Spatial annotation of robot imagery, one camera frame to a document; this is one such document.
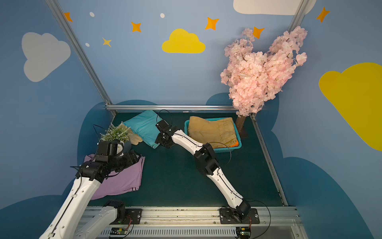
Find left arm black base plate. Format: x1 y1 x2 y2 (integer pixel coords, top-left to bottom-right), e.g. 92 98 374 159
111 208 143 225

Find beige folded cloth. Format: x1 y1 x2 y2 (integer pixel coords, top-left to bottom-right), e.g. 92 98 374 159
119 123 143 145

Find teal pants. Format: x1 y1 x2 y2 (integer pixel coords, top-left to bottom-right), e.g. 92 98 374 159
123 111 162 149

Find left green circuit board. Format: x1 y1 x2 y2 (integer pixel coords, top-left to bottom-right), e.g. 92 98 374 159
109 228 129 236

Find pink cherry blossom tree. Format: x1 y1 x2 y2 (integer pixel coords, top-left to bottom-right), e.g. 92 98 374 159
220 26 308 132

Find orange pants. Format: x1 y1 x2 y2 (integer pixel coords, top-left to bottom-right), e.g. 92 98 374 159
222 139 240 148

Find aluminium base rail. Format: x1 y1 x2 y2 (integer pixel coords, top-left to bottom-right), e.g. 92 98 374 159
78 207 307 239

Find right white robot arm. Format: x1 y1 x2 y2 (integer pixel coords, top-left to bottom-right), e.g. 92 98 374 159
155 120 251 220

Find green circuit board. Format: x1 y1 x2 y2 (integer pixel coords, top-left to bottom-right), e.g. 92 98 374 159
235 227 251 239
109 228 129 236

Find teal plastic basket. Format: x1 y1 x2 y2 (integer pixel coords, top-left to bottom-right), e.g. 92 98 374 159
183 117 243 154

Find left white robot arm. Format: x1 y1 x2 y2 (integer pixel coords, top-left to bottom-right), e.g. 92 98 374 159
41 140 141 239

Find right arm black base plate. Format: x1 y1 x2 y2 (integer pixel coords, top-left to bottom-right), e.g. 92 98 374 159
219 207 260 225

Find purple folded shirt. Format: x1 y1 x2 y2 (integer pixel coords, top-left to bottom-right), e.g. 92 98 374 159
91 156 146 200

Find right green circuit board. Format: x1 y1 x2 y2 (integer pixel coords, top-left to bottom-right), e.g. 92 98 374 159
235 227 251 239

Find small potted green plant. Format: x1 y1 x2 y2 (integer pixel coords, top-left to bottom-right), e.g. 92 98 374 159
100 123 133 152

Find khaki pants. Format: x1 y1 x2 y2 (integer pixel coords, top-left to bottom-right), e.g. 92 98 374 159
187 116 239 149

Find aluminium back frame bar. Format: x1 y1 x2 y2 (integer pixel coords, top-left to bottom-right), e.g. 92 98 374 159
106 104 236 111

